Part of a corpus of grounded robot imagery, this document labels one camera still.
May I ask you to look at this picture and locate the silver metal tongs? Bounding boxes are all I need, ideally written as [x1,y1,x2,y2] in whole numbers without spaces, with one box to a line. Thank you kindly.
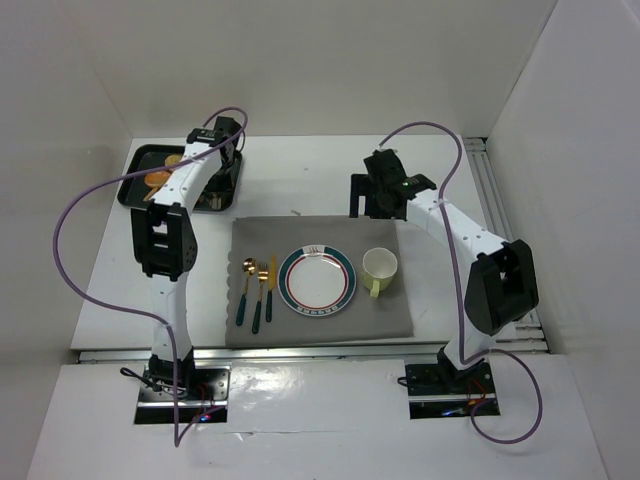
[209,192,224,211]

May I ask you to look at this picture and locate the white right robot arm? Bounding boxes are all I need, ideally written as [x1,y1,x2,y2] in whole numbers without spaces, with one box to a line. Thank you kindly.
[349,149,539,382]

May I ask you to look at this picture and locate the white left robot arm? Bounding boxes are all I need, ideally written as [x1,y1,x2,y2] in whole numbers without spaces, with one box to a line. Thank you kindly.
[131,116,242,389]

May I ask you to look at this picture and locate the black baking tray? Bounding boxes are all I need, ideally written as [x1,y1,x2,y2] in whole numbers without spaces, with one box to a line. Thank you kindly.
[117,144,236,212]

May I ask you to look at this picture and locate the round golden bun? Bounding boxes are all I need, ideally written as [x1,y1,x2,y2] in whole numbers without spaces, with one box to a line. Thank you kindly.
[144,170,172,189]

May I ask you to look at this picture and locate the pale yellow mug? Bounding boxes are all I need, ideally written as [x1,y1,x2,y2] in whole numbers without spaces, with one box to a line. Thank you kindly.
[362,247,398,298]

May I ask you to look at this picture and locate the white plate green rim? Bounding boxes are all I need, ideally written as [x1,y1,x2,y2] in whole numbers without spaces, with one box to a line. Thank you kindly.
[276,245,357,318]

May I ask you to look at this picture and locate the grey placemat cloth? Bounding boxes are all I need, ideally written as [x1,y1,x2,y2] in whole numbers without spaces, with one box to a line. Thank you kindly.
[225,216,414,347]

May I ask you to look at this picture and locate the gold spoon green handle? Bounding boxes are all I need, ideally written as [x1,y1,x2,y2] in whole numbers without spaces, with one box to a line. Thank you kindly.
[235,258,257,326]

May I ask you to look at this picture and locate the gold fork green handle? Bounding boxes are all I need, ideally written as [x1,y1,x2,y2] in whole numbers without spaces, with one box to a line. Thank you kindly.
[251,262,269,335]

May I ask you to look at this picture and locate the gold knife green handle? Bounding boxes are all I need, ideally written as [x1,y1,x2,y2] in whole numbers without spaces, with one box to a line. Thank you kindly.
[265,254,277,323]

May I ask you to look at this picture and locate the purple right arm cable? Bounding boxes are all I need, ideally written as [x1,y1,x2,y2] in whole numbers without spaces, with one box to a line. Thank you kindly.
[375,121,543,446]

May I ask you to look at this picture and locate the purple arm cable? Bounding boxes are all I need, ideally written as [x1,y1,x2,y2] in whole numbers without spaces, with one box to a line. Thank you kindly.
[375,121,543,446]
[52,105,250,448]

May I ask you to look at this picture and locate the aluminium rail right side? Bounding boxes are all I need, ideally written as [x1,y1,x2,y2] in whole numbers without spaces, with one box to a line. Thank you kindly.
[463,137,548,352]

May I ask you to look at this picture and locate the aluminium rail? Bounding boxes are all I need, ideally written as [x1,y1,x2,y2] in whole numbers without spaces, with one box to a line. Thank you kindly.
[74,341,546,365]
[463,137,548,352]

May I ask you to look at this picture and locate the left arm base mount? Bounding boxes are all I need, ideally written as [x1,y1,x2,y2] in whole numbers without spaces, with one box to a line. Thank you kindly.
[119,366,231,425]

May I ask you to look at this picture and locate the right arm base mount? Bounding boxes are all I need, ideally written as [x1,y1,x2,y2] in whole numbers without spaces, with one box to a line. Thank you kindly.
[396,361,500,420]

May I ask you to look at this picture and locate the aluminium rail front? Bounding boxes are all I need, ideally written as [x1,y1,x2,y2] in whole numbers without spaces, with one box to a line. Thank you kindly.
[74,341,546,365]

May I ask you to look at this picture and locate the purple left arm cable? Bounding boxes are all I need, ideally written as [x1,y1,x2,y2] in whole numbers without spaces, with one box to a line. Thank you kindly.
[52,105,250,448]

